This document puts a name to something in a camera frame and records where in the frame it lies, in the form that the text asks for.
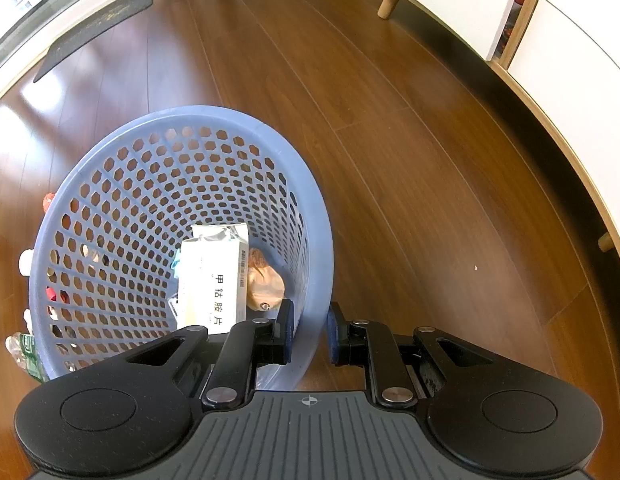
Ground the white medicine box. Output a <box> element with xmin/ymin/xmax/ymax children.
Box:
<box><xmin>173</xmin><ymin>222</ymin><xmax>249</xmax><ymax>335</ymax></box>

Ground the blue mesh plastic basket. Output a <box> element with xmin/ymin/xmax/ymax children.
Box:
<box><xmin>29</xmin><ymin>105</ymin><xmax>334</xmax><ymax>390</ymax></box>

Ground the brown crumpled wrapper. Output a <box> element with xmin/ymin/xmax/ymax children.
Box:
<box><xmin>247</xmin><ymin>247</ymin><xmax>285</xmax><ymax>312</ymax></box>

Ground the orange crumpled wrapper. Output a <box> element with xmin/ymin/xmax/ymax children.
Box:
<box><xmin>42</xmin><ymin>193</ymin><xmax>55</xmax><ymax>212</ymax></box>

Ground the dark door mat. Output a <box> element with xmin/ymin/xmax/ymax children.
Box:
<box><xmin>33</xmin><ymin>0</ymin><xmax>153</xmax><ymax>84</ymax></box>

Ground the white wooden cabinet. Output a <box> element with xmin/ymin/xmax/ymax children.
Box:
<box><xmin>378</xmin><ymin>0</ymin><xmax>620</xmax><ymax>258</ymax></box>

